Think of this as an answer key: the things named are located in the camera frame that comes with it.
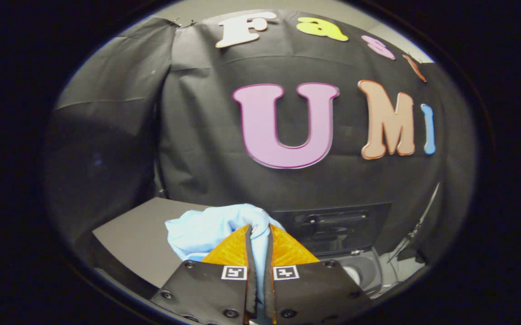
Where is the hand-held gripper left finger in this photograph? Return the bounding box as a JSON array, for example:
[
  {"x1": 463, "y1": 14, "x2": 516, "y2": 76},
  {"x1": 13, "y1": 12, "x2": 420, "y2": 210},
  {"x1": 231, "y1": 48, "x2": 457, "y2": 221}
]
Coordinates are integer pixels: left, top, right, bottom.
[{"x1": 150, "y1": 224, "x2": 257, "y2": 325}]

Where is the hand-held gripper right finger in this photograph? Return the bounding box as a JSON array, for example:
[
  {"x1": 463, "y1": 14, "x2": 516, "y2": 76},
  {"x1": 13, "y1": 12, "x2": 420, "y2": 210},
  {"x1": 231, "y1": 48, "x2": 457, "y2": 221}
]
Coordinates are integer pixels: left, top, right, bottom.
[{"x1": 263, "y1": 223, "x2": 372, "y2": 325}]

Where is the light blue garment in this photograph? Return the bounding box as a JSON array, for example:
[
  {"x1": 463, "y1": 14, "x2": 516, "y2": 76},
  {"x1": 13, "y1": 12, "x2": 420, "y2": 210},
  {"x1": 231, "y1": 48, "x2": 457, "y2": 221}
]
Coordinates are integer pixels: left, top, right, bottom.
[{"x1": 165, "y1": 203, "x2": 286, "y2": 316}]

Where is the dark washing machine lid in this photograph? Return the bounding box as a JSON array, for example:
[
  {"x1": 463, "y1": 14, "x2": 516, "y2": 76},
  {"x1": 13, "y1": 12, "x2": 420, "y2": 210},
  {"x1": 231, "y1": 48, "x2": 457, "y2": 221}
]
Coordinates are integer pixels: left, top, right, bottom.
[{"x1": 272, "y1": 202, "x2": 392, "y2": 258}]

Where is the dark cabinet with beige door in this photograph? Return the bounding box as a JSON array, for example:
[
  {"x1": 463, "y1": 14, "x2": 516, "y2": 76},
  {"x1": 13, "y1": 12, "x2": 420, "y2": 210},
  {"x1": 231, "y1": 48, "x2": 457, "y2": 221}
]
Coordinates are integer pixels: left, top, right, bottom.
[{"x1": 91, "y1": 197, "x2": 211, "y2": 298}]

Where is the thin light stand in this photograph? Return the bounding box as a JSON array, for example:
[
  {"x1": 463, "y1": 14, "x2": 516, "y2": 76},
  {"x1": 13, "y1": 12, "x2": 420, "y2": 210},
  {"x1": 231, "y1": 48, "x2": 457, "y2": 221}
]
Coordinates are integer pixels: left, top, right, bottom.
[{"x1": 389, "y1": 183, "x2": 441, "y2": 265}]

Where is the black backdrop cloth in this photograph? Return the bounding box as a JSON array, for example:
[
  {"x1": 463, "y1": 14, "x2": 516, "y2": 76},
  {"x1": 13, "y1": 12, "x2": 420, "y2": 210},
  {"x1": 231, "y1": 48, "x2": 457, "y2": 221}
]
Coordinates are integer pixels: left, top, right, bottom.
[{"x1": 46, "y1": 9, "x2": 475, "y2": 271}]

